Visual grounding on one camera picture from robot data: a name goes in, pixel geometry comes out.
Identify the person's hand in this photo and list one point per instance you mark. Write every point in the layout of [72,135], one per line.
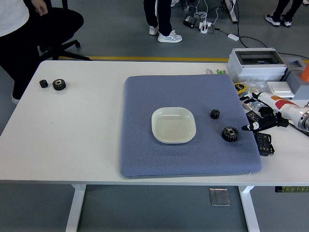
[41,8]

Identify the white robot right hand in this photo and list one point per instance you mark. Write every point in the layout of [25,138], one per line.
[280,106]

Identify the large dark metal gear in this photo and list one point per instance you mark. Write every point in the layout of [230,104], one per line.
[228,136]
[59,85]

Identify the small dark metal gear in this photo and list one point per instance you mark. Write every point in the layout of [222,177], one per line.
[214,114]
[43,83]

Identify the black box device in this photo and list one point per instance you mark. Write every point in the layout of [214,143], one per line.
[190,21]

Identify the black digital controller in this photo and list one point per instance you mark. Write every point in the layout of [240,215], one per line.
[263,143]
[253,116]

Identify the grey hollow block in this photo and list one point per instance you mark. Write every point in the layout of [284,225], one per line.
[295,79]

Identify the clear bag of parts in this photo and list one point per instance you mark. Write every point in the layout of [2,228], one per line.
[257,85]

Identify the orange cone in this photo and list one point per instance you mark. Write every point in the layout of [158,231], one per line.
[306,76]

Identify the person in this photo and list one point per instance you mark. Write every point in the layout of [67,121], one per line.
[29,48]
[277,14]
[164,19]

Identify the yellow tape measure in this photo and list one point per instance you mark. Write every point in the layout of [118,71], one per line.
[240,87]

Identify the black office chair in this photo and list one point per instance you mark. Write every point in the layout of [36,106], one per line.
[70,52]

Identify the green connector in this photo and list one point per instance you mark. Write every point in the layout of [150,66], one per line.
[220,71]

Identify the clear connector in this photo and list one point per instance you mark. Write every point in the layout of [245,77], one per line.
[209,71]

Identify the white power adapter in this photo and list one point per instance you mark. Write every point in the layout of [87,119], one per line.
[233,37]

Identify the white desk leg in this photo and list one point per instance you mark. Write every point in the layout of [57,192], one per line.
[232,12]

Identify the white table leg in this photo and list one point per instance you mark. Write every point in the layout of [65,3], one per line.
[74,207]
[249,207]

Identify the white power strip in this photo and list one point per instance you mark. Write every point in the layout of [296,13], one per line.
[205,27]

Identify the metal floor plate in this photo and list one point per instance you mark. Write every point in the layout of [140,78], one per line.
[219,197]

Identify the white square dish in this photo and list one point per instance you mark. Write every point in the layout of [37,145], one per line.
[172,125]

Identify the blue-grey quilted mat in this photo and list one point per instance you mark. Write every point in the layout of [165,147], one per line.
[144,154]

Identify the grey electrical enclosure box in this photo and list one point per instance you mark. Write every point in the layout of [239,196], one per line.
[253,71]

